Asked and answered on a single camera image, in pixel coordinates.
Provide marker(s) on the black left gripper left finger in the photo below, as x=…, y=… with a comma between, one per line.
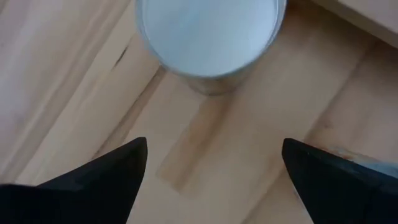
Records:
x=77, y=193

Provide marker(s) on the blue rim tin can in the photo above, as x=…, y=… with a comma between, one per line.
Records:
x=211, y=37

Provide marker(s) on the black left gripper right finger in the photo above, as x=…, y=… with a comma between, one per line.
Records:
x=342, y=193

